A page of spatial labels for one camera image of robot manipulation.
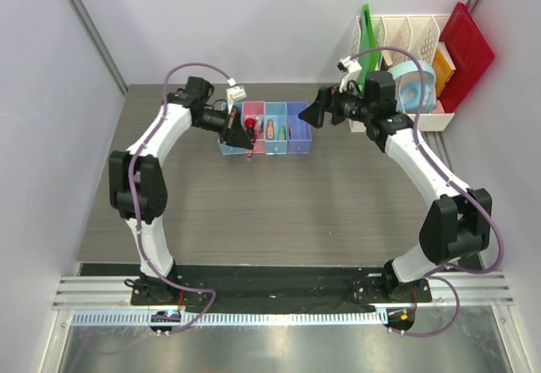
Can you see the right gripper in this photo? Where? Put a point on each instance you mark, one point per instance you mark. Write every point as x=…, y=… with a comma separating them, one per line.
x=329, y=98

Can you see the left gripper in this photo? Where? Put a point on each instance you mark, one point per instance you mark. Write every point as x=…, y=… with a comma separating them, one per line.
x=235, y=134

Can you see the red black stamp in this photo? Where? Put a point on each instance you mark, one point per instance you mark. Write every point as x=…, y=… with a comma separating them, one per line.
x=249, y=124

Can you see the dark red pink pen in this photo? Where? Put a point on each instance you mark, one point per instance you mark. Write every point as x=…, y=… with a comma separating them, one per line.
x=253, y=140

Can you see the light blue drawer box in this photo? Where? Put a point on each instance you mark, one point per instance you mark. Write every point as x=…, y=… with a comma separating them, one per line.
x=228, y=150

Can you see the pink drawer box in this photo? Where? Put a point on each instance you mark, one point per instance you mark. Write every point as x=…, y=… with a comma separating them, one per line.
x=252, y=109

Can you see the sky blue drawer box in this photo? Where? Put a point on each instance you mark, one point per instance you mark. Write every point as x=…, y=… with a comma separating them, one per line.
x=277, y=111

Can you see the purple drawer box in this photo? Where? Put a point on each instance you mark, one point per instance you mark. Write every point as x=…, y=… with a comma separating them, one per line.
x=299, y=132

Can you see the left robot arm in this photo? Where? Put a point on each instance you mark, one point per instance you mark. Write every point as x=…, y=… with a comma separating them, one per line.
x=137, y=187

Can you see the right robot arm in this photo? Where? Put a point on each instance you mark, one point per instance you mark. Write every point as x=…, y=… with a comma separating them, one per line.
x=455, y=225

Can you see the green folder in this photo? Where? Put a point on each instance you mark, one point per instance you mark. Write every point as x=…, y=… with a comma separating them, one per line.
x=368, y=61

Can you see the white file organizer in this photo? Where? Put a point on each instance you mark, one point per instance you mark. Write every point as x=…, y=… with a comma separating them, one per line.
x=419, y=34

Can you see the orange yellow book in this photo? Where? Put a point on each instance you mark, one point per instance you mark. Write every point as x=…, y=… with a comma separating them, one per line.
x=443, y=67

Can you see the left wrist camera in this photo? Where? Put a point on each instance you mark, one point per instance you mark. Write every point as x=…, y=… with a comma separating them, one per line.
x=234, y=94

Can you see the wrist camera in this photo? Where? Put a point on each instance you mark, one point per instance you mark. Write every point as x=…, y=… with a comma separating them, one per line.
x=234, y=94
x=350, y=69

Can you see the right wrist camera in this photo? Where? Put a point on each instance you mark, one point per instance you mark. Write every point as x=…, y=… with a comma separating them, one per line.
x=350, y=69

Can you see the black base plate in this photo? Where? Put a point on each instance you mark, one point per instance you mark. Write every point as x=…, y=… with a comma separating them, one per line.
x=278, y=290

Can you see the slotted cable duct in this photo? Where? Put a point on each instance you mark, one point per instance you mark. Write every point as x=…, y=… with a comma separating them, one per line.
x=166, y=318

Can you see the aluminium rail frame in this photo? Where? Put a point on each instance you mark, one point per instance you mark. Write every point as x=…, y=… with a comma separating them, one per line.
x=111, y=293

